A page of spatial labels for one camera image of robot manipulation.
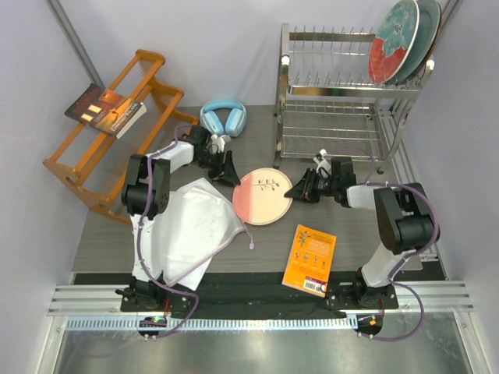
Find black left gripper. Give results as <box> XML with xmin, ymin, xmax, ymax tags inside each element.
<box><xmin>192</xmin><ymin>150</ymin><xmax>240</xmax><ymax>188</ymax></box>

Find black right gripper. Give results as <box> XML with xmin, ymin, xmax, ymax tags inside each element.
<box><xmin>285</xmin><ymin>168</ymin><xmax>338</xmax><ymax>203</ymax></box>

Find pink and cream plate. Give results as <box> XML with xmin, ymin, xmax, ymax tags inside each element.
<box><xmin>232</xmin><ymin>168</ymin><xmax>292</xmax><ymax>226</ymax></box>

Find red and teal plate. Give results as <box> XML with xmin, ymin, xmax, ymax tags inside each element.
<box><xmin>368</xmin><ymin>1</ymin><xmax>419</xmax><ymax>83</ymax></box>

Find light teal plate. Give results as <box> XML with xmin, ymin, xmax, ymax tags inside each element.
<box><xmin>396</xmin><ymin>0</ymin><xmax>441</xmax><ymax>85</ymax></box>

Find dark teal floral plate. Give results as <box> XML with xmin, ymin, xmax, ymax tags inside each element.
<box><xmin>423</xmin><ymin>1</ymin><xmax>443</xmax><ymax>64</ymax></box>

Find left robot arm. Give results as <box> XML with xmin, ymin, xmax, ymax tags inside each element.
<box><xmin>122</xmin><ymin>125</ymin><xmax>247</xmax><ymax>311</ymax></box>

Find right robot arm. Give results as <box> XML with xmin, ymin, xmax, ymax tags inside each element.
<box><xmin>285</xmin><ymin>157</ymin><xmax>441</xmax><ymax>310</ymax></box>

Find stainless steel dish rack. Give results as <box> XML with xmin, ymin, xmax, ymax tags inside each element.
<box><xmin>273</xmin><ymin>23</ymin><xmax>434</xmax><ymax>175</ymax></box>

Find orange wooden rack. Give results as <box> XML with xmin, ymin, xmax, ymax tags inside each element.
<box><xmin>44</xmin><ymin>49</ymin><xmax>199</xmax><ymax>226</ymax></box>

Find light blue headphones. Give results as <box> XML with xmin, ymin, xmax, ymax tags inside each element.
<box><xmin>200</xmin><ymin>99</ymin><xmax>247</xmax><ymax>137</ymax></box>

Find clear zip pouch purple trim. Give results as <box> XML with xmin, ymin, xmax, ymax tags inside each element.
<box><xmin>153</xmin><ymin>178</ymin><xmax>249</xmax><ymax>291</ymax></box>

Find orange paperback book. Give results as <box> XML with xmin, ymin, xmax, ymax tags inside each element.
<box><xmin>281</xmin><ymin>224</ymin><xmax>337</xmax><ymax>298</ymax></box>

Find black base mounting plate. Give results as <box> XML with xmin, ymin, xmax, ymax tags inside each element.
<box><xmin>115</xmin><ymin>283</ymin><xmax>398</xmax><ymax>314</ymax></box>

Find dark paperback book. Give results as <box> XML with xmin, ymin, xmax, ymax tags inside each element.
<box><xmin>65</xmin><ymin>83</ymin><xmax>147</xmax><ymax>139</ymax></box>

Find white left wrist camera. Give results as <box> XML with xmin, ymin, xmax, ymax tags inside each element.
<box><xmin>209</xmin><ymin>134</ymin><xmax>232</xmax><ymax>154</ymax></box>

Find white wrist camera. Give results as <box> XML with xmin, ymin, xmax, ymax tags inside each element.
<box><xmin>209</xmin><ymin>134</ymin><xmax>232</xmax><ymax>154</ymax></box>
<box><xmin>313</xmin><ymin>149</ymin><xmax>331</xmax><ymax>175</ymax></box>

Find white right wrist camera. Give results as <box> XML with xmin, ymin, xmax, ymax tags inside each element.
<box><xmin>313</xmin><ymin>149</ymin><xmax>331</xmax><ymax>175</ymax></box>

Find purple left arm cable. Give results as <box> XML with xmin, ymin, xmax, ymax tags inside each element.
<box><xmin>134</xmin><ymin>124</ymin><xmax>202</xmax><ymax>338</ymax></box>

